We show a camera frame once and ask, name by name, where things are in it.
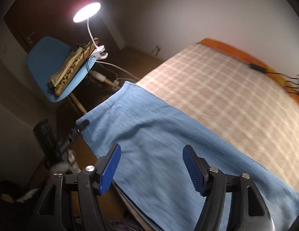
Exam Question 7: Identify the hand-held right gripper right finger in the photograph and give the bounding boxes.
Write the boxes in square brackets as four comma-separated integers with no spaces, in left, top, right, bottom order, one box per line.
[183,145,276,231]

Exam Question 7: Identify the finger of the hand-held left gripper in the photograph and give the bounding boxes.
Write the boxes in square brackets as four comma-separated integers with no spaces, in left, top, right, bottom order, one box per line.
[56,120,90,153]

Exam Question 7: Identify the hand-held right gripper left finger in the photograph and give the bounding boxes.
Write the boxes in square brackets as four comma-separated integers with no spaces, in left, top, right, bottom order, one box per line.
[31,143,121,231]

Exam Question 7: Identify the light blue denim pants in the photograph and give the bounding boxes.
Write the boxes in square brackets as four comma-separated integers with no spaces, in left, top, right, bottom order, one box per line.
[76,80,299,231]

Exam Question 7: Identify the person's left hand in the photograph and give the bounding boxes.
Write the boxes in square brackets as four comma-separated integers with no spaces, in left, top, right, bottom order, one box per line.
[50,149,77,172]

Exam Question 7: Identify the white crumpled cloth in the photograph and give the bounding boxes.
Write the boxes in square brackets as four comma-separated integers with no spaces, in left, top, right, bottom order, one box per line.
[16,188,39,203]

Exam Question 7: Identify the leopard print folded cloth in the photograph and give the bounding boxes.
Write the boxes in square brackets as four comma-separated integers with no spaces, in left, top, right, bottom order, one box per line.
[48,42,98,96]

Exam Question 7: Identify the beige checked bed blanket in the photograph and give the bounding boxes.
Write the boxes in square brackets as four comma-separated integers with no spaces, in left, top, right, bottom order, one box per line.
[136,43,299,188]

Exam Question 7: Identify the blue chair with wooden legs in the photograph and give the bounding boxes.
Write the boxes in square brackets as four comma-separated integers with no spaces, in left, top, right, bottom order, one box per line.
[26,37,121,116]

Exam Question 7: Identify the orange bed sheet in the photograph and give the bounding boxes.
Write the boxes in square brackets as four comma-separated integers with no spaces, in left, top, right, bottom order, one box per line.
[197,38,299,106]

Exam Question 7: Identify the white clip desk lamp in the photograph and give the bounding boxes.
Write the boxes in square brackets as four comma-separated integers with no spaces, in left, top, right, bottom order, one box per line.
[73,2,109,60]

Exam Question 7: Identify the dark wooden door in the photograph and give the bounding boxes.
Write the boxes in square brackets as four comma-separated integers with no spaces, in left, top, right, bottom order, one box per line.
[3,0,127,53]

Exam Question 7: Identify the black cable with inline switch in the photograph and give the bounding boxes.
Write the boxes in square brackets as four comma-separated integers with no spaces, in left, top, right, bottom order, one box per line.
[248,64,299,94]

